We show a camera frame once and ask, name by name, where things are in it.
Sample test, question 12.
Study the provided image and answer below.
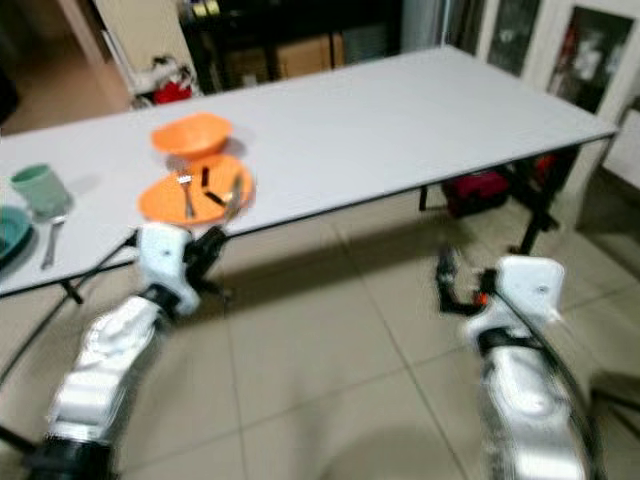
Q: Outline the silver spoon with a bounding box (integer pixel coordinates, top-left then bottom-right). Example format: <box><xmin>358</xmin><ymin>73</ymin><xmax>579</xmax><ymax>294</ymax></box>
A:
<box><xmin>224</xmin><ymin>171</ymin><xmax>254</xmax><ymax>224</ymax></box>

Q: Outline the orange plate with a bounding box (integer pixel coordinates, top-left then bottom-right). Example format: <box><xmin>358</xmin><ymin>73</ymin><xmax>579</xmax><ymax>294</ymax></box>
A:
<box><xmin>137</xmin><ymin>154</ymin><xmax>255</xmax><ymax>228</ymax></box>

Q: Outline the red bag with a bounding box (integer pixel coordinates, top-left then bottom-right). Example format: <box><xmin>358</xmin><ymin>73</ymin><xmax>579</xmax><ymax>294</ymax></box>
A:
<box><xmin>444</xmin><ymin>169</ymin><xmax>512</xmax><ymax>217</ymax></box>

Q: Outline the orange bowl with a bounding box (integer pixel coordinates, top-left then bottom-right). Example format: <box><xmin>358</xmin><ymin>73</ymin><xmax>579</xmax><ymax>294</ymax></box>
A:
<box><xmin>149</xmin><ymin>111</ymin><xmax>234</xmax><ymax>162</ymax></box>

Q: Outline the teal plate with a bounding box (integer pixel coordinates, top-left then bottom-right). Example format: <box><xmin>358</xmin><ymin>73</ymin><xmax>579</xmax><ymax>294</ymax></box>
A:
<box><xmin>0</xmin><ymin>204</ymin><xmax>34</xmax><ymax>264</ymax></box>

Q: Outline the red and white toy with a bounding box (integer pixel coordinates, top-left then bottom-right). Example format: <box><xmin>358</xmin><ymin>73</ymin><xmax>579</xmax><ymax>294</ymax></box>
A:
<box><xmin>149</xmin><ymin>54</ymin><xmax>197</xmax><ymax>107</ymax></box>

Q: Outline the green cup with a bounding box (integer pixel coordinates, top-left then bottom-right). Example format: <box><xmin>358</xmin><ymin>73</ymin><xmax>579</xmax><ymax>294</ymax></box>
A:
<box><xmin>9</xmin><ymin>162</ymin><xmax>74</xmax><ymax>222</ymax></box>

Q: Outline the small cardboard box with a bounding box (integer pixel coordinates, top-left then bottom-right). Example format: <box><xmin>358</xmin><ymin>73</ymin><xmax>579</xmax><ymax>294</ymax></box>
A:
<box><xmin>224</xmin><ymin>47</ymin><xmax>272</xmax><ymax>87</ymax></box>

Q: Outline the large cardboard box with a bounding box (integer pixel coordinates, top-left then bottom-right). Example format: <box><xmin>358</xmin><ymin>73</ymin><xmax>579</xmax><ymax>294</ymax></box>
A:
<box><xmin>274</xmin><ymin>34</ymin><xmax>342</xmax><ymax>82</ymax></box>

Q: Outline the beige board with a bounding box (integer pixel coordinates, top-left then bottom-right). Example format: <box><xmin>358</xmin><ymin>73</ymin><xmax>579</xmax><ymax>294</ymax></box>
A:
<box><xmin>94</xmin><ymin>0</ymin><xmax>192</xmax><ymax>88</ymax></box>

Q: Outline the white glass door cabinet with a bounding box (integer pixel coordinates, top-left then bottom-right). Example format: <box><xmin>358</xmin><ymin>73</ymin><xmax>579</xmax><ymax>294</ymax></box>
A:
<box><xmin>478</xmin><ymin>0</ymin><xmax>640</xmax><ymax>117</ymax></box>

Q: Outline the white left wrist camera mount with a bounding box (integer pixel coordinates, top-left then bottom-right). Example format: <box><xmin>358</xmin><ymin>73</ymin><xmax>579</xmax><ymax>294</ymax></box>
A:
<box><xmin>136</xmin><ymin>222</ymin><xmax>193</xmax><ymax>297</ymax></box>

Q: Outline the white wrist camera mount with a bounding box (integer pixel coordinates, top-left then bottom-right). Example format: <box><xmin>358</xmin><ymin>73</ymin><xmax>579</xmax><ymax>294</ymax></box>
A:
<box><xmin>136</xmin><ymin>222</ymin><xmax>193</xmax><ymax>297</ymax></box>
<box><xmin>487</xmin><ymin>256</ymin><xmax>567</xmax><ymax>327</ymax></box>

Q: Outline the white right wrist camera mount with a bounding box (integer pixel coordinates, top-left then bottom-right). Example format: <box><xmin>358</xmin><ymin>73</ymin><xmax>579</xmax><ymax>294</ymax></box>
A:
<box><xmin>487</xmin><ymin>256</ymin><xmax>567</xmax><ymax>327</ymax></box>

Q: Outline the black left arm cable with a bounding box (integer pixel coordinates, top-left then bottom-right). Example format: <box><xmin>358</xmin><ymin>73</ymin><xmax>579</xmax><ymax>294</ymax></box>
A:
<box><xmin>0</xmin><ymin>231</ymin><xmax>140</xmax><ymax>383</ymax></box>

